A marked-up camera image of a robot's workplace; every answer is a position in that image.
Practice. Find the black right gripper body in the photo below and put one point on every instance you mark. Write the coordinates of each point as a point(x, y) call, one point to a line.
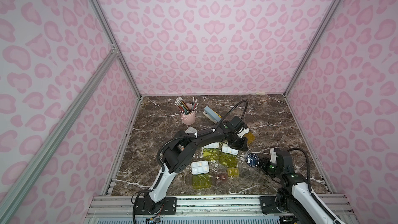
point(263, 164)

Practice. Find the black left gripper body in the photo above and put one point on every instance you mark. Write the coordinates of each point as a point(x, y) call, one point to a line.
point(238, 143)

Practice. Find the white pillbox green lid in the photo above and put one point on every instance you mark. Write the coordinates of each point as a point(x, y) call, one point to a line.
point(190, 130)
point(201, 177)
point(211, 152)
point(228, 156)

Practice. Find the small yellow pillbox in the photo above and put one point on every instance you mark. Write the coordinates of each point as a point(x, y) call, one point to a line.
point(233, 172)

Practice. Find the small dark red pillbox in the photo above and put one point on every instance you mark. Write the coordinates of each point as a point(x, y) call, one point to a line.
point(221, 178)

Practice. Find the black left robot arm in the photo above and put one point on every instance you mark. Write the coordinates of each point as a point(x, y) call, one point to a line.
point(176, 154)

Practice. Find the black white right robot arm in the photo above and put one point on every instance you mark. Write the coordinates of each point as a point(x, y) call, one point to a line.
point(295, 194)

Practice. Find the white pillbox yellow lid far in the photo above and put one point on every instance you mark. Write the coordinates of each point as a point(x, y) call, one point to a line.
point(250, 138)

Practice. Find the blue grey stapler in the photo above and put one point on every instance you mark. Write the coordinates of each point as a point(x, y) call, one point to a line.
point(211, 115)

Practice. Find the white pillbox green lid front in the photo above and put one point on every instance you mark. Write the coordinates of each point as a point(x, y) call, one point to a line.
point(201, 177)

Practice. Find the pink pencil cup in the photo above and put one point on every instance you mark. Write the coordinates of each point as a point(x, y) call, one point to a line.
point(189, 117)

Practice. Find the coloured pencils bundle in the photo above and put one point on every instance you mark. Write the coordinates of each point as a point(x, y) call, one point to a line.
point(186, 107)

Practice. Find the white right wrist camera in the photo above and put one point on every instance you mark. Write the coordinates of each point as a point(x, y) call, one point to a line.
point(273, 154)

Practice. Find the aluminium front rail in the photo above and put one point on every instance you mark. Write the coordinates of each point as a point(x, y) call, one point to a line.
point(230, 209)

